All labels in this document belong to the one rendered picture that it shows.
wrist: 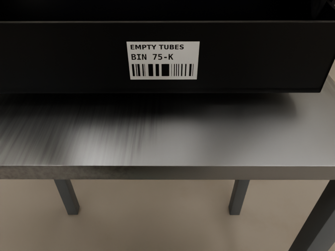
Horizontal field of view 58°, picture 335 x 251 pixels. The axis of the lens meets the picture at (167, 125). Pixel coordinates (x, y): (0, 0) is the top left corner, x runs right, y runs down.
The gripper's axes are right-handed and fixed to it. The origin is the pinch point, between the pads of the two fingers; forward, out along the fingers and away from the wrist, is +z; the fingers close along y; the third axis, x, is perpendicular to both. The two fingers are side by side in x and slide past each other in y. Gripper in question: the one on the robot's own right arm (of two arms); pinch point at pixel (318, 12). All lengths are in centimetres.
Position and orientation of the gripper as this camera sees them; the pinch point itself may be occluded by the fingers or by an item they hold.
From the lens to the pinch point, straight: 53.6
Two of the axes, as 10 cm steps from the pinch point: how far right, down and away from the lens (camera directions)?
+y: -10.0, 0.1, 0.1
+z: 0.1, 7.2, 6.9
